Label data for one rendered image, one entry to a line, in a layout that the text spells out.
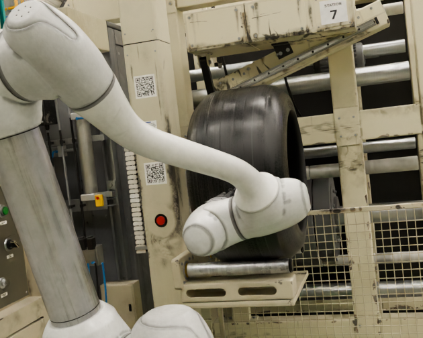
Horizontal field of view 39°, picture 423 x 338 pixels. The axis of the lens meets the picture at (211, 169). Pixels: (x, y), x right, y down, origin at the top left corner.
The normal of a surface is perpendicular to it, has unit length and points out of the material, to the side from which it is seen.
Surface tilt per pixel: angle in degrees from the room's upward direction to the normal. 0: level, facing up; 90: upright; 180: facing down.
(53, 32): 91
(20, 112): 111
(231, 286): 90
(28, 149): 92
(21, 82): 133
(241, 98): 32
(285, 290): 90
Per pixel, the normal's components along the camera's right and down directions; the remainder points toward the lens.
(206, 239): -0.16, 0.23
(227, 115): -0.27, -0.62
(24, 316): 0.96, -0.09
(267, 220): 0.00, 0.65
